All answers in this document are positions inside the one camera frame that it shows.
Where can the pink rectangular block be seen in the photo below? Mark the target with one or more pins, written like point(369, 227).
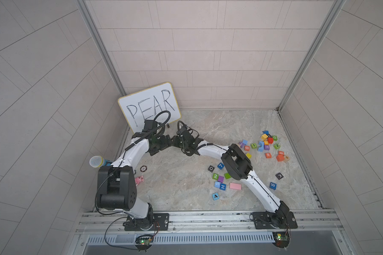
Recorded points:
point(235, 186)

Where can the red cube block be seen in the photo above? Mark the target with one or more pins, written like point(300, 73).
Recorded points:
point(270, 140)

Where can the aluminium front rail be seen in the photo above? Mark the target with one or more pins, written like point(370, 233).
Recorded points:
point(211, 221)

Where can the left green circuit board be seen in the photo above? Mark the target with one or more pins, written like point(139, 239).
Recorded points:
point(144, 242)

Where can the blue A block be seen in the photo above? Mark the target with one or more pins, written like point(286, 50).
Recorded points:
point(215, 196)

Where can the pink pig toy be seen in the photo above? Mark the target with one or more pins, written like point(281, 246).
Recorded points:
point(139, 180)

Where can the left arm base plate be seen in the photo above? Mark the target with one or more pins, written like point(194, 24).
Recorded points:
point(157, 222)

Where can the toy microphone on stand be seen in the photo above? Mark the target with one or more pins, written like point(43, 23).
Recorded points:
point(99, 161)

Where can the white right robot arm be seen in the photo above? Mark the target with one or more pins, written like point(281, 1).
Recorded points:
point(237, 164)

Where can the light blue S block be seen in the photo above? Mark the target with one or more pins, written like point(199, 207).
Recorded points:
point(217, 184)

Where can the blue 7 block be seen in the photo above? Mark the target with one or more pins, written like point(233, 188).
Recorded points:
point(220, 165)

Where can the black K block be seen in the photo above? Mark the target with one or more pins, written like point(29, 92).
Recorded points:
point(279, 176)

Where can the right green circuit board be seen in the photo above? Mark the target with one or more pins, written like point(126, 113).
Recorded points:
point(281, 240)

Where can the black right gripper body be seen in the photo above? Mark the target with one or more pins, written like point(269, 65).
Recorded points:
point(182, 142)

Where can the whiteboard with PEAR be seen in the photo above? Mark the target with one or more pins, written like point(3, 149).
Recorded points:
point(146, 104)

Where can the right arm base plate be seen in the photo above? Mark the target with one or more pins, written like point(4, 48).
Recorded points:
point(268, 220)

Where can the black O block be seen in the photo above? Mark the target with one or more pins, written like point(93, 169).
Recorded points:
point(211, 169)

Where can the green 2 block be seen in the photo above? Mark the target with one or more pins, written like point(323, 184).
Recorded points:
point(215, 176)

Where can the green circuit board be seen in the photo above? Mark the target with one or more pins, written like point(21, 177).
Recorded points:
point(144, 242)
point(281, 240)

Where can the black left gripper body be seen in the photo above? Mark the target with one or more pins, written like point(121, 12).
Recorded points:
point(164, 142)

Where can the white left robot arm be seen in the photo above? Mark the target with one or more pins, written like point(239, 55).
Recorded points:
point(117, 188)

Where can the blue W block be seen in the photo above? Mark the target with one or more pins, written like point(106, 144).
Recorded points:
point(273, 186)

